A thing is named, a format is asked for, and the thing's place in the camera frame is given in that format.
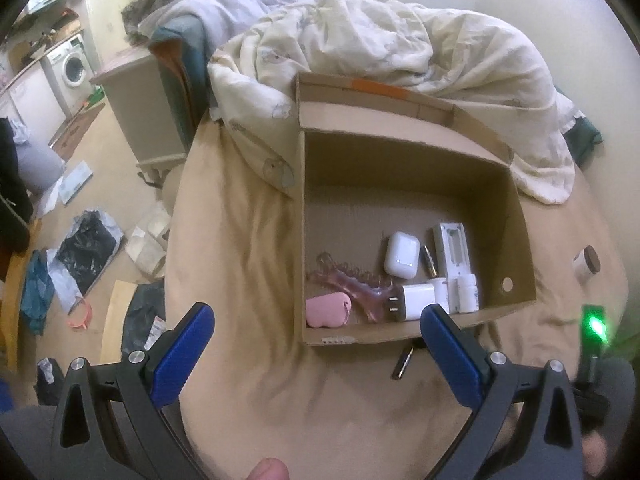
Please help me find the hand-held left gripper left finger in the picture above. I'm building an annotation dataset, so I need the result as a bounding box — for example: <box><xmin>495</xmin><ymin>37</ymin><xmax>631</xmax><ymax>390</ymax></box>
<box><xmin>50</xmin><ymin>302</ymin><xmax>216</xmax><ymax>480</ymax></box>

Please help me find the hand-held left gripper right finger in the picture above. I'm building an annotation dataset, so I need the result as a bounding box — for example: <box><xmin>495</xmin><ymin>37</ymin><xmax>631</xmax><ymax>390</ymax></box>
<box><xmin>420</xmin><ymin>304</ymin><xmax>586</xmax><ymax>480</ymax></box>

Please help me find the small white bottle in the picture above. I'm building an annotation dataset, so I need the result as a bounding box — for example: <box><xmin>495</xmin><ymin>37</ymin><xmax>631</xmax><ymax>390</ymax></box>
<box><xmin>431</xmin><ymin>277</ymin><xmax>451</xmax><ymax>313</ymax></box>

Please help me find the white pill bottle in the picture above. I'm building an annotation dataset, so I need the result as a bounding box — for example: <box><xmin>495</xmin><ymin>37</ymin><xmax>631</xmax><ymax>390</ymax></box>
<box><xmin>457</xmin><ymin>274</ymin><xmax>480</xmax><ymax>313</ymax></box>

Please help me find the gold lipstick tube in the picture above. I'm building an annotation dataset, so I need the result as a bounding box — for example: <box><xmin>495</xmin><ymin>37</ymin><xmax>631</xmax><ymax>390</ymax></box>
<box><xmin>422</xmin><ymin>244</ymin><xmax>441</xmax><ymax>279</ymax></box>

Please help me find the white earbuds case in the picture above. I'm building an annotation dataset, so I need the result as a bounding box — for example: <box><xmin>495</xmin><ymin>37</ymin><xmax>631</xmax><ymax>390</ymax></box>
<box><xmin>384</xmin><ymin>231</ymin><xmax>420</xmax><ymax>278</ymax></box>

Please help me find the clear pink hair claw clip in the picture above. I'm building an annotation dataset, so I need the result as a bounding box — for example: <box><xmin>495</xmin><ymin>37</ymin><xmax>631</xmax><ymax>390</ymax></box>
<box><xmin>309</xmin><ymin>252</ymin><xmax>396</xmax><ymax>323</ymax></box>

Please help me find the pink heart-shaped case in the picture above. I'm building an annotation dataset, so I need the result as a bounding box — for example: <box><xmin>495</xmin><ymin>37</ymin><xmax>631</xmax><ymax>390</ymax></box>
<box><xmin>305</xmin><ymin>294</ymin><xmax>354</xmax><ymax>330</ymax></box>

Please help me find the cardboard box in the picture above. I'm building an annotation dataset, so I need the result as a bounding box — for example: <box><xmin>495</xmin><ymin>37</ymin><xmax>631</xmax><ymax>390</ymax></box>
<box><xmin>292</xmin><ymin>71</ymin><xmax>538</xmax><ymax>347</ymax></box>

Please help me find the person's left hand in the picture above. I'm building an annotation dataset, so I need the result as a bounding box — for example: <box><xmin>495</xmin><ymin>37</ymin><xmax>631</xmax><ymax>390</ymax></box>
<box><xmin>247</xmin><ymin>456</ymin><xmax>291</xmax><ymax>480</ymax></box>

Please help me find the black bag with label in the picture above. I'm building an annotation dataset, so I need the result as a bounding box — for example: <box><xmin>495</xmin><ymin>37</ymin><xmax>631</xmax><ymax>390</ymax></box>
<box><xmin>122</xmin><ymin>282</ymin><xmax>169</xmax><ymax>357</ymax></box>

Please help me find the white charger plug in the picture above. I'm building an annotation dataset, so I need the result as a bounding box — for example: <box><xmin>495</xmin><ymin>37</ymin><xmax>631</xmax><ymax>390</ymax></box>
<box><xmin>384</xmin><ymin>282</ymin><xmax>437</xmax><ymax>322</ymax></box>

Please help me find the light wooden board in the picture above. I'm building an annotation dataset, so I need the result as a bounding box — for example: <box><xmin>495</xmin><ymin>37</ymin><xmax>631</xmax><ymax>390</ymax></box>
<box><xmin>100</xmin><ymin>280</ymin><xmax>139</xmax><ymax>367</ymax></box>

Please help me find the white jar with brown lid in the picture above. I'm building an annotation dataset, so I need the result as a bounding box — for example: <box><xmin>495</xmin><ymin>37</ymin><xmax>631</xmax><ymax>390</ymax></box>
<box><xmin>572</xmin><ymin>245</ymin><xmax>601</xmax><ymax>283</ymax></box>

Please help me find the pink plastic hoop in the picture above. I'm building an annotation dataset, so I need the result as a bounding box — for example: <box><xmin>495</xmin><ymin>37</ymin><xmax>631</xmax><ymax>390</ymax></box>
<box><xmin>66</xmin><ymin>296</ymin><xmax>96</xmax><ymax>331</ymax></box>

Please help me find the white rectangular device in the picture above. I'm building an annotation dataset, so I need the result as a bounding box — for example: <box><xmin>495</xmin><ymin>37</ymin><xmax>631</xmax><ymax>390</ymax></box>
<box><xmin>432</xmin><ymin>222</ymin><xmax>474</xmax><ymax>312</ymax></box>

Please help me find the beige bed sheet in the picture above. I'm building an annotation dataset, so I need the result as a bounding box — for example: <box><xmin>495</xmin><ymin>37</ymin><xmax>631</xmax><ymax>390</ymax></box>
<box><xmin>162</xmin><ymin>110</ymin><xmax>632</xmax><ymax>480</ymax></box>

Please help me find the white paper bag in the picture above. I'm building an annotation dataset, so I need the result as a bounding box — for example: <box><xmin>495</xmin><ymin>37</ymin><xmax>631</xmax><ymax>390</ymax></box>
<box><xmin>125</xmin><ymin>204</ymin><xmax>174</xmax><ymax>282</ymax></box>

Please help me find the small black and white bag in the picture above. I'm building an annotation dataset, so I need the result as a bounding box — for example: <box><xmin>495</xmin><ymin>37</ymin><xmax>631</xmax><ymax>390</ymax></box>
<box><xmin>35</xmin><ymin>357</ymin><xmax>67</xmax><ymax>407</ymax></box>

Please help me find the black plastic bag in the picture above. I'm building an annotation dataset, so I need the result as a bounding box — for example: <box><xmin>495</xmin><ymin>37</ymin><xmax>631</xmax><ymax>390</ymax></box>
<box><xmin>47</xmin><ymin>210</ymin><xmax>126</xmax><ymax>312</ymax></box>

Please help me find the blue cloth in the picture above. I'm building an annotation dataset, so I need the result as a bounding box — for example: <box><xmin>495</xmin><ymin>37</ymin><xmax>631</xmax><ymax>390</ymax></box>
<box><xmin>20</xmin><ymin>250</ymin><xmax>57</xmax><ymax>337</ymax></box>

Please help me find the wooden furniture edge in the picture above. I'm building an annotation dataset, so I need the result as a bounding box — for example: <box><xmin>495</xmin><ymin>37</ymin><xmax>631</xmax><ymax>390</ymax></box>
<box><xmin>1</xmin><ymin>252</ymin><xmax>29</xmax><ymax>375</ymax></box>

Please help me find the person's grey trouser leg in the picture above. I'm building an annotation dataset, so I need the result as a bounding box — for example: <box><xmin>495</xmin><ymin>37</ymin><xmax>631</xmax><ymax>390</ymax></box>
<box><xmin>0</xmin><ymin>405</ymin><xmax>66</xmax><ymax>480</ymax></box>

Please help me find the white paper envelope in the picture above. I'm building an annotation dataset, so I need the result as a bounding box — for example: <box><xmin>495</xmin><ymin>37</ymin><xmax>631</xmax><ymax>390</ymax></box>
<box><xmin>37</xmin><ymin>160</ymin><xmax>96</xmax><ymax>219</ymax></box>

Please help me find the dark green cloth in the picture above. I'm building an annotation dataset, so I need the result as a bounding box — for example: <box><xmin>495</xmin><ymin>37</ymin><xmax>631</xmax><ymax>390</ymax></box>
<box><xmin>560</xmin><ymin>115</ymin><xmax>603</xmax><ymax>171</ymax></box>

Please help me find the grey cushion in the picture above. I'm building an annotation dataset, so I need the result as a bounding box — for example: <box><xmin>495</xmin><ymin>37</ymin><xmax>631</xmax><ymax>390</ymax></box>
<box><xmin>17</xmin><ymin>144</ymin><xmax>67</xmax><ymax>194</ymax></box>

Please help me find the black garment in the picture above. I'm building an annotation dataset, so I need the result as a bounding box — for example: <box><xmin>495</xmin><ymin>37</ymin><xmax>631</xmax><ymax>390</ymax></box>
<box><xmin>0</xmin><ymin>117</ymin><xmax>34</xmax><ymax>254</ymax></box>

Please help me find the brown doormat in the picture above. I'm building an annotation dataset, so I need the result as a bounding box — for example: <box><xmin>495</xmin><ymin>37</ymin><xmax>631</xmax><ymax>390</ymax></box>
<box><xmin>49</xmin><ymin>102</ymin><xmax>107</xmax><ymax>162</ymax></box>

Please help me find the beige cabinet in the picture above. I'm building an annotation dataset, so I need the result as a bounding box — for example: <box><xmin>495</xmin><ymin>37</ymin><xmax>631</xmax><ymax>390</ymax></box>
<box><xmin>90</xmin><ymin>50</ymin><xmax>194</xmax><ymax>182</ymax></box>

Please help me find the teal cloth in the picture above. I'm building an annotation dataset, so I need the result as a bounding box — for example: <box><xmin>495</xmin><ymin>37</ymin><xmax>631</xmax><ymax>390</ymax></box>
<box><xmin>150</xmin><ymin>14</ymin><xmax>213</xmax><ymax>137</ymax></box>

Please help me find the white washing machine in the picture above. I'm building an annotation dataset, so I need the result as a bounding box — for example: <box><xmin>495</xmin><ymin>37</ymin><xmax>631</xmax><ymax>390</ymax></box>
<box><xmin>42</xmin><ymin>35</ymin><xmax>97</xmax><ymax>117</ymax></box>

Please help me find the white duvet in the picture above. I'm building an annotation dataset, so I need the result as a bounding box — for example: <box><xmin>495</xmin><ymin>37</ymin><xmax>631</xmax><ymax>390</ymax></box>
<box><xmin>207</xmin><ymin>0</ymin><xmax>579</xmax><ymax>206</ymax></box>

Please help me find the lavender blanket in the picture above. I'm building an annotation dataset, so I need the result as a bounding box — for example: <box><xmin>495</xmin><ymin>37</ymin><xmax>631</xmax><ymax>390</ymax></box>
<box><xmin>139</xmin><ymin>0</ymin><xmax>332</xmax><ymax>37</ymax></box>

